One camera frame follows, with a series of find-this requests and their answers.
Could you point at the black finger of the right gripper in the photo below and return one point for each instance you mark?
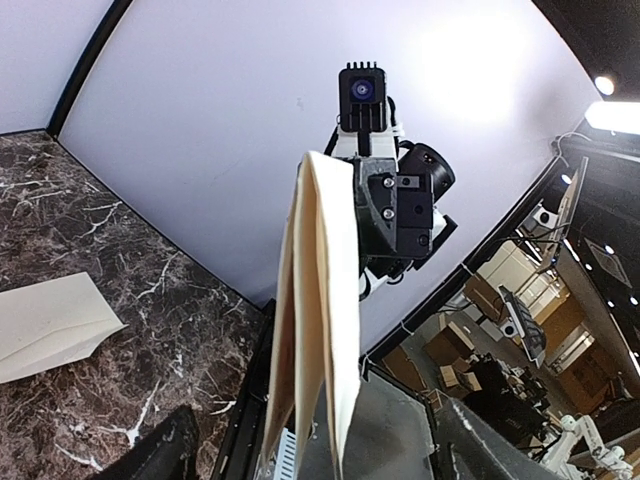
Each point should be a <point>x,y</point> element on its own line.
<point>375,201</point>

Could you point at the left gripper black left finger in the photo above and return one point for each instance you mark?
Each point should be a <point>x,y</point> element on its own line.
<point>169,451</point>

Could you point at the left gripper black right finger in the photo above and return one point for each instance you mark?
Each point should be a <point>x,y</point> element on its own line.
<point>468,448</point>

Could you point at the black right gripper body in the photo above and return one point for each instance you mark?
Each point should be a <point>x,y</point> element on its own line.
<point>414,215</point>

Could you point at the white letter sheet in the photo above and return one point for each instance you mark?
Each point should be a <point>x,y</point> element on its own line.
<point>316,339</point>

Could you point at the cream paper envelope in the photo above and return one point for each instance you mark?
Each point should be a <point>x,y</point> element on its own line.
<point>52,323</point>

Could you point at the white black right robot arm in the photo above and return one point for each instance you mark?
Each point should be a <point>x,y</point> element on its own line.
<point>396,185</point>

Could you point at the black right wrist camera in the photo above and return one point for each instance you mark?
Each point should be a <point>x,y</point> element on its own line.
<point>362,98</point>

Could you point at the white slotted cable duct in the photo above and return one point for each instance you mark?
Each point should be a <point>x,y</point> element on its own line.
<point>282,465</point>

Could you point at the black left corner frame post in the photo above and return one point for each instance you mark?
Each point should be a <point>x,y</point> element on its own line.
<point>85,64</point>

